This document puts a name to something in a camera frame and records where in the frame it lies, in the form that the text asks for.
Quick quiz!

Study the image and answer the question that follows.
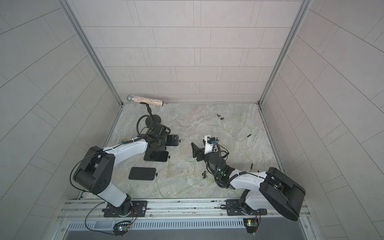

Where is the aluminium front rail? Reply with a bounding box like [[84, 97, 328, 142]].
[[56, 196, 311, 223]]

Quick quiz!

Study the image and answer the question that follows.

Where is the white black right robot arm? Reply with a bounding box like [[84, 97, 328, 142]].
[[191, 141, 306, 221]]

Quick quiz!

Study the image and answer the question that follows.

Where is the glitter handheld microphone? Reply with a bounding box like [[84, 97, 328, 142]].
[[127, 95, 164, 107]]

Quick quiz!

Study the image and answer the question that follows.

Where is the black round microphone stand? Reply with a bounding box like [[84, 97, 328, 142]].
[[141, 102, 162, 127]]

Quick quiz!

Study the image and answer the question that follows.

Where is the black smartphone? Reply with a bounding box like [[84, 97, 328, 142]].
[[166, 135, 180, 147]]

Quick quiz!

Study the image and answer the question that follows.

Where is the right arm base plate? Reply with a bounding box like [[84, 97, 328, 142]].
[[220, 199, 268, 216]]

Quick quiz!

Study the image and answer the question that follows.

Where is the blue-edged smartphone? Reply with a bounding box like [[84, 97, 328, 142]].
[[129, 167, 157, 181], [144, 151, 169, 162]]

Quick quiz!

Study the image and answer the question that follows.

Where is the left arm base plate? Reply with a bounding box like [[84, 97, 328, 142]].
[[102, 201, 148, 218]]

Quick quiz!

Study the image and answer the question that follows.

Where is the black corrugated left hose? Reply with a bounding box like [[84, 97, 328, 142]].
[[69, 114, 154, 193]]

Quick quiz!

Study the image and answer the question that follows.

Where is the controller board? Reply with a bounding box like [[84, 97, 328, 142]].
[[113, 221, 132, 237], [243, 218, 260, 234]]

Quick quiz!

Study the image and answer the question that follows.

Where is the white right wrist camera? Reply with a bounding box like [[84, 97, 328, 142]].
[[204, 135, 218, 155]]

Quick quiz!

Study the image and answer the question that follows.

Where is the left controller board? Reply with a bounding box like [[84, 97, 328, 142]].
[[113, 221, 132, 237]]

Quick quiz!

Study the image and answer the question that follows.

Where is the right controller board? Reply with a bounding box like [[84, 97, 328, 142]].
[[243, 218, 260, 234]]

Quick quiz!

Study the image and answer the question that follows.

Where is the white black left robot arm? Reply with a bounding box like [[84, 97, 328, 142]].
[[72, 123, 171, 217]]

